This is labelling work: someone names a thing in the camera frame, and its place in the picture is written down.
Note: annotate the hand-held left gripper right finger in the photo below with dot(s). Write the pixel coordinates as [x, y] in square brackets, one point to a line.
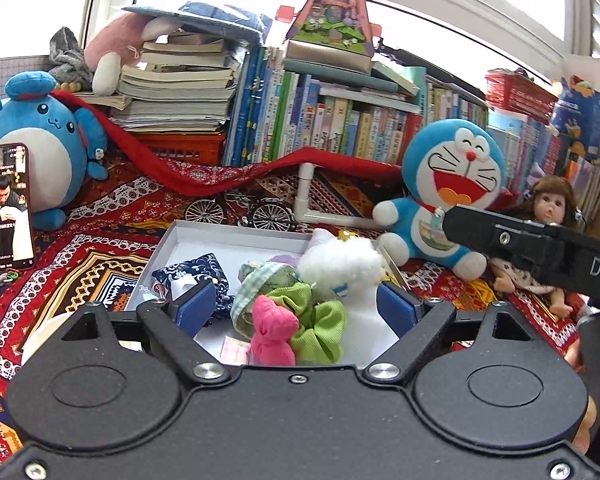
[400, 310]

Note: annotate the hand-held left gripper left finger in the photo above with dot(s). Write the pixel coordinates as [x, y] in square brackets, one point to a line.
[195, 310]

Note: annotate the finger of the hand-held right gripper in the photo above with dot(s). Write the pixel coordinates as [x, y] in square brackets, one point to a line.
[490, 235]

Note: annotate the white foam block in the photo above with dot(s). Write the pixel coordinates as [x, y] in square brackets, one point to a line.
[367, 325]

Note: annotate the pink patterned packet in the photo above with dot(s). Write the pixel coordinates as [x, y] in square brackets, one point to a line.
[235, 350]

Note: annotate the white fluffy plush toy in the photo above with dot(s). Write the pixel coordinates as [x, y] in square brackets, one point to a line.
[340, 260]

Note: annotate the green and pink scrunchie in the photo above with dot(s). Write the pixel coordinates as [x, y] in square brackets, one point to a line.
[325, 332]

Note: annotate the white cardboard box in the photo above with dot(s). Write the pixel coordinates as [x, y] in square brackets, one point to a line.
[240, 240]

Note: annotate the brown-haired doll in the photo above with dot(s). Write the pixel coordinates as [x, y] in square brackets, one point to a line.
[550, 205]

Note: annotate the blue cat plush toy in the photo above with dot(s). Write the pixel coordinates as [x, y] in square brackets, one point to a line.
[455, 160]

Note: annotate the red patterned tablecloth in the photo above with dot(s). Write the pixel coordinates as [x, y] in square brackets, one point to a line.
[95, 250]

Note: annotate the miniature metal bicycle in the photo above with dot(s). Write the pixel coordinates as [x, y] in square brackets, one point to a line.
[270, 217]

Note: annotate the red plastic basket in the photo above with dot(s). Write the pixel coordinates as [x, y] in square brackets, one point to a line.
[520, 92]

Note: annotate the white plastic pipe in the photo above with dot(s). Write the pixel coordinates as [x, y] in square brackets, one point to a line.
[305, 195]

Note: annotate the blue printed bag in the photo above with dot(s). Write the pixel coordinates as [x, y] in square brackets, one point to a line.
[577, 110]

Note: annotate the paper cup with cat drawing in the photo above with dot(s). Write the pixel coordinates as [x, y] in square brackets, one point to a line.
[42, 335]

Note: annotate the red plastic crate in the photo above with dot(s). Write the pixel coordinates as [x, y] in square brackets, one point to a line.
[180, 147]

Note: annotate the row of upright books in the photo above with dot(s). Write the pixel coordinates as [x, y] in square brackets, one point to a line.
[330, 120]

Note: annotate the black smartphone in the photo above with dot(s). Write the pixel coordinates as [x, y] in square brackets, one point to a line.
[5, 210]

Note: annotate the stack of lying books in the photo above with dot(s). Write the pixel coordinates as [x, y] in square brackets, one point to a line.
[180, 85]

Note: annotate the silver flat box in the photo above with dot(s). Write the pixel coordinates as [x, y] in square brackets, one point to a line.
[325, 57]

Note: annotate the blue round plush toy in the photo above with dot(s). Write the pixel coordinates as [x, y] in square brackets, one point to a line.
[35, 125]

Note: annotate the pink paper house model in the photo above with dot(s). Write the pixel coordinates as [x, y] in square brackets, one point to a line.
[335, 10]

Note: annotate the pink rabbit plush toy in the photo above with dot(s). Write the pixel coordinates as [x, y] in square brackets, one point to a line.
[115, 42]

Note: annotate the grey knitted cloth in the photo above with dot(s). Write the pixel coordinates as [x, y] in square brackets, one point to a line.
[67, 55]

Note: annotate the blue cushion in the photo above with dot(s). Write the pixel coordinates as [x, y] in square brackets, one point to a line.
[205, 17]

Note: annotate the grey grid board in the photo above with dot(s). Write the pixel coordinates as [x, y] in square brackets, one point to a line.
[10, 67]

